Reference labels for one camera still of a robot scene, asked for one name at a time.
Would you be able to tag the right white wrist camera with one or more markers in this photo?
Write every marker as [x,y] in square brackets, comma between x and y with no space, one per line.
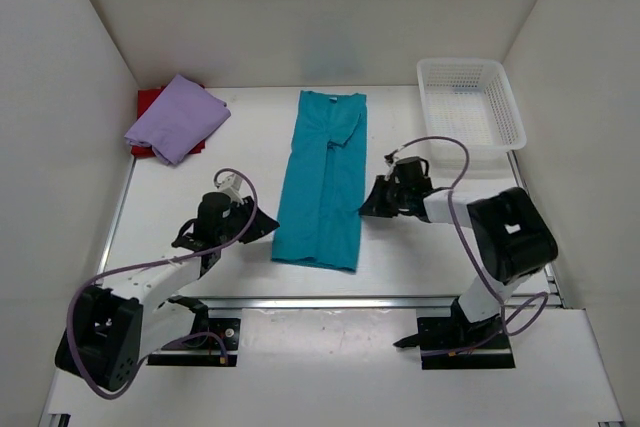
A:
[391,159]

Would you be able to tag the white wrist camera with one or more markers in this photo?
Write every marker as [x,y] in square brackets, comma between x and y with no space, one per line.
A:
[391,159]
[230,186]

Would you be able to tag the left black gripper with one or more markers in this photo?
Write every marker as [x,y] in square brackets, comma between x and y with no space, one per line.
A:
[260,225]

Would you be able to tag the teal t shirt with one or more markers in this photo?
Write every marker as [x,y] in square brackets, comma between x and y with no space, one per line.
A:
[324,183]

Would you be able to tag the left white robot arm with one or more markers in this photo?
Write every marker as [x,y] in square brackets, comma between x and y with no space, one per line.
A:
[114,329]

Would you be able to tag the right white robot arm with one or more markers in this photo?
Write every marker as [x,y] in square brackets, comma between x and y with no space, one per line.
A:
[507,237]

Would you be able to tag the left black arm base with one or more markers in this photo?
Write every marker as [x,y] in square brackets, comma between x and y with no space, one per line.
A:
[213,339]

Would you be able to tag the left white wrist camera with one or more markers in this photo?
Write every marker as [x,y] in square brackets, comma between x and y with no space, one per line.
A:
[230,186]

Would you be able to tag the lilac t shirt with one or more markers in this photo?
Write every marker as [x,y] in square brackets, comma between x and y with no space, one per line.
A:
[183,115]

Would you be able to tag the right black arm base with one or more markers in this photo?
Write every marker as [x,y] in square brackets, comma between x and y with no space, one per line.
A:
[445,345]

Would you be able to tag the white plastic basket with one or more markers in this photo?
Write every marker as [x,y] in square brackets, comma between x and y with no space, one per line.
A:
[471,100]

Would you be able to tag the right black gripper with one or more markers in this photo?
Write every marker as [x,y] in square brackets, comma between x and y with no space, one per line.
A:
[375,205]

